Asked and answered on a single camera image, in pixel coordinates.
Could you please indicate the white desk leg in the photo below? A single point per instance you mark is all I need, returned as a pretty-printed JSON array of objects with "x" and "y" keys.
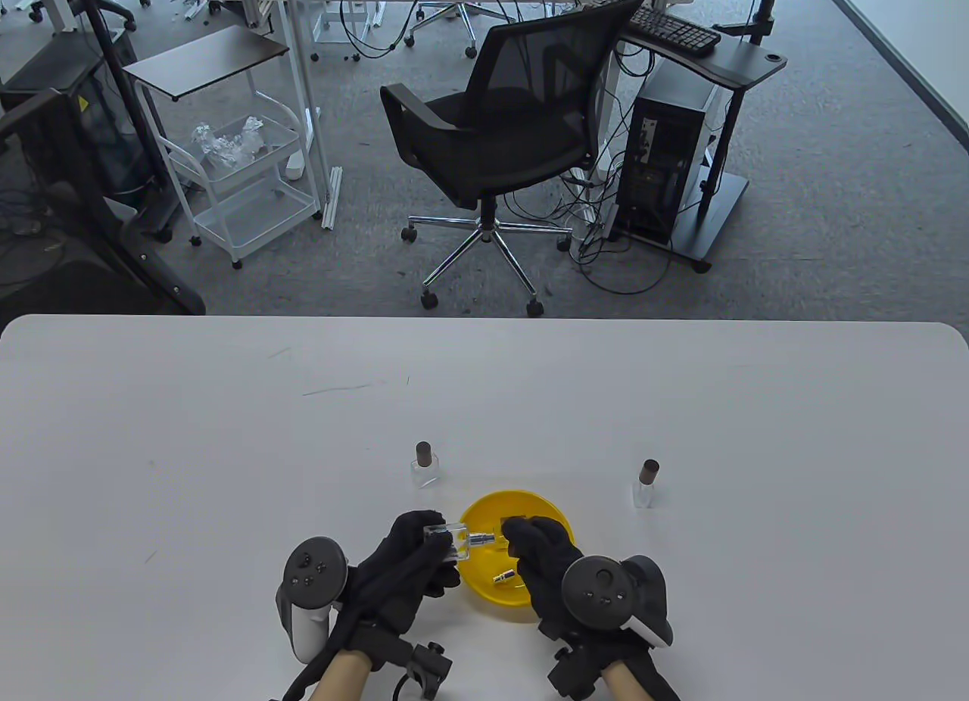
[{"x": 57, "y": 4}]

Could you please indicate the aluminium profile bar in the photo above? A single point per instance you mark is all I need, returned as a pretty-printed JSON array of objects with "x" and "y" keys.
[{"x": 331, "y": 197}]

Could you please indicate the person's left forearm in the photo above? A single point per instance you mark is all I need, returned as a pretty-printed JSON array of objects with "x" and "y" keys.
[{"x": 341, "y": 680}]

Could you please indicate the clear glass perfume bottle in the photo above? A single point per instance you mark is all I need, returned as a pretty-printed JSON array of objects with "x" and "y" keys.
[
  {"x": 645, "y": 496},
  {"x": 450, "y": 543},
  {"x": 425, "y": 474}
]

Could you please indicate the black machine enclosure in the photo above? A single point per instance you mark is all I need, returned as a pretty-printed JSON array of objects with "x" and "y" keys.
[{"x": 45, "y": 163}]

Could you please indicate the black stand pole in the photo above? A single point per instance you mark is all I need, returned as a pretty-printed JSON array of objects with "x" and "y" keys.
[{"x": 113, "y": 57}]

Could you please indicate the white rolling cart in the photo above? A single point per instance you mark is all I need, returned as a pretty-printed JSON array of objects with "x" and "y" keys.
[{"x": 253, "y": 220}]

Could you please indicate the black mesh office chair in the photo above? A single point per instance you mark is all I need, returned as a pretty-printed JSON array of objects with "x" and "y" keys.
[{"x": 515, "y": 133}]

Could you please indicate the black and white controller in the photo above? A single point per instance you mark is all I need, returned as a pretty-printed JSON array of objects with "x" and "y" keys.
[
  {"x": 598, "y": 591},
  {"x": 310, "y": 572}
]

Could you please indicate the person's right forearm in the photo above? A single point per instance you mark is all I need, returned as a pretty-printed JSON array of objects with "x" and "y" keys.
[{"x": 624, "y": 687}]

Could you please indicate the person's right hand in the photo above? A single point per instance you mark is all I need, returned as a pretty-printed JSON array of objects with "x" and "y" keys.
[{"x": 541, "y": 557}]

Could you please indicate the black computer cart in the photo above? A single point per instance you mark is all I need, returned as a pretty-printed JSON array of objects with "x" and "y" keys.
[{"x": 746, "y": 69}]

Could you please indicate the office chair with white base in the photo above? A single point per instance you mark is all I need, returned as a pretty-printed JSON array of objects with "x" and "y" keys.
[{"x": 447, "y": 16}]

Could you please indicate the yellow bowl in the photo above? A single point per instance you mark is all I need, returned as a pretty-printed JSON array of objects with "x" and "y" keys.
[{"x": 484, "y": 591}]

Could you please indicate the black computer tower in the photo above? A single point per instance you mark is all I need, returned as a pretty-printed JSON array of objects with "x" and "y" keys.
[{"x": 666, "y": 148}]

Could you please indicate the black keyboard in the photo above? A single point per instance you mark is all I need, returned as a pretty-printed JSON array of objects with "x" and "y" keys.
[{"x": 674, "y": 31}]

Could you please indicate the black swivel chair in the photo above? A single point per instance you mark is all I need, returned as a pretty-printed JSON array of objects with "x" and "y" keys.
[{"x": 106, "y": 8}]

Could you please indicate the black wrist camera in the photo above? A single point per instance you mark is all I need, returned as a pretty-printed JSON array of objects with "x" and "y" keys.
[
  {"x": 571, "y": 674},
  {"x": 428, "y": 667}
]

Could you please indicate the crumpled clear plastic wrap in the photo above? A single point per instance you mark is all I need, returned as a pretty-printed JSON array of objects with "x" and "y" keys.
[{"x": 227, "y": 144}]

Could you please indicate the dark brown side table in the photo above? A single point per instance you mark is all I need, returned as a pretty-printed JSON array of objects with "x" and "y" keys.
[{"x": 204, "y": 61}]

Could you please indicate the person's left hand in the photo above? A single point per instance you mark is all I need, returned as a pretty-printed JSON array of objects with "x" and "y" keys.
[{"x": 386, "y": 587}]

